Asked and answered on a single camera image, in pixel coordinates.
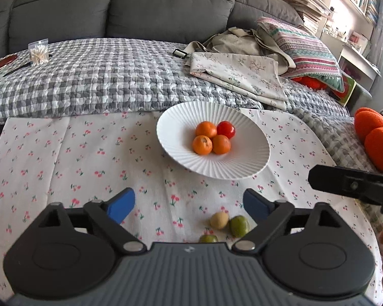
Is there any grey sofa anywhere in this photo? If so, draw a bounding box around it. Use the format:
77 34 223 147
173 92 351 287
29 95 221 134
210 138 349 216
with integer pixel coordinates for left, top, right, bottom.
0 0 304 61

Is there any clear cotton swab box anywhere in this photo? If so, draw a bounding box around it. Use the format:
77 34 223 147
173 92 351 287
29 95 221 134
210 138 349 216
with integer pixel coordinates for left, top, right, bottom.
28 38 50 67

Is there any cherry print cloth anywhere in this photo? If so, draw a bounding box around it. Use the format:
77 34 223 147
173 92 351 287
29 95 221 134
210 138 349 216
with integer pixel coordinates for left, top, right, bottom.
0 107 383 306

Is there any beige canvas bag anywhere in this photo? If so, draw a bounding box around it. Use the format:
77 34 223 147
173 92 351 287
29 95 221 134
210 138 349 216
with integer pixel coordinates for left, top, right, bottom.
185 26 296 71

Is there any red green box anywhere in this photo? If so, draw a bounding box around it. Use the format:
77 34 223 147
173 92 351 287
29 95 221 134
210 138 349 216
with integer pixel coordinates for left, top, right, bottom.
330 75 358 107

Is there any white ribbed plate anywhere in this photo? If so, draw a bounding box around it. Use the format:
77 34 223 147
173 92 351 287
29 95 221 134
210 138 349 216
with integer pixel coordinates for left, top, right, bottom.
156 101 271 180

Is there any grey checked blanket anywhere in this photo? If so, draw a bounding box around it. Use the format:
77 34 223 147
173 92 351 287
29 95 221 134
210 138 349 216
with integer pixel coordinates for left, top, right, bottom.
0 37 382 179

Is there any orange knitted item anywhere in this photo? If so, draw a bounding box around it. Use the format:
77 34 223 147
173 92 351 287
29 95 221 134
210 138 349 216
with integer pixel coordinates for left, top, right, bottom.
290 76 328 91

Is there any tan round fruit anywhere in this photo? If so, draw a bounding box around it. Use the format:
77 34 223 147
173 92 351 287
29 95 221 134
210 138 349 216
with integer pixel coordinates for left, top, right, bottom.
210 212 229 230

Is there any dark red flat object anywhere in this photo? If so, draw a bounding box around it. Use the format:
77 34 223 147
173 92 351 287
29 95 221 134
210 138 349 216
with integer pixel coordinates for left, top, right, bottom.
0 55 18 74

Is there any orange plush toy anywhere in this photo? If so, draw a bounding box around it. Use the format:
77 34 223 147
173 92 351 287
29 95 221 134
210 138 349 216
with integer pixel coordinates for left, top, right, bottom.
354 107 383 176

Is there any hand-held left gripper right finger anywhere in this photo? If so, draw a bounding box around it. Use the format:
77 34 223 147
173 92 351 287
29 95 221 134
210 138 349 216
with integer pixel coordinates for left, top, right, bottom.
231 188 343 253

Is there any red tomato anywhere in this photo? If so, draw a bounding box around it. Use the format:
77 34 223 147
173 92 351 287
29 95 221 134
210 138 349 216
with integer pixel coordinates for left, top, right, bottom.
216 121 236 140

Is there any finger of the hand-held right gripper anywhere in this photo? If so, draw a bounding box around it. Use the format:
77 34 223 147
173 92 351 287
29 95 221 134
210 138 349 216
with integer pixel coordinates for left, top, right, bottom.
308 165 383 205

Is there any striped patterned pillow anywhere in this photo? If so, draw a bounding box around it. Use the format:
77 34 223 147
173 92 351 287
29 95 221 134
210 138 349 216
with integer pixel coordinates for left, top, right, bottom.
255 17 345 92

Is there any stack of newspapers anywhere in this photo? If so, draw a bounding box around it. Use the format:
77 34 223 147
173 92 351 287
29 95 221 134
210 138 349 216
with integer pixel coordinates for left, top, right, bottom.
282 0 333 36

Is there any folded floral cloth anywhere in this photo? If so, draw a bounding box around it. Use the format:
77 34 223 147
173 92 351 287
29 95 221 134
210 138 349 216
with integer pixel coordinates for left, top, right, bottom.
189 52 288 110

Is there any orange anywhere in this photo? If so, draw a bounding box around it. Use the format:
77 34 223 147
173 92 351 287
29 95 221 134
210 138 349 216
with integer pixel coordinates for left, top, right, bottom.
192 135 214 156
195 121 218 139
211 134 232 155

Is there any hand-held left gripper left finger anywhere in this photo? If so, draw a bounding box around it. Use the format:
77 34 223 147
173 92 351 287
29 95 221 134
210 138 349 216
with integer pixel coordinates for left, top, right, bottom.
38 187 147 254

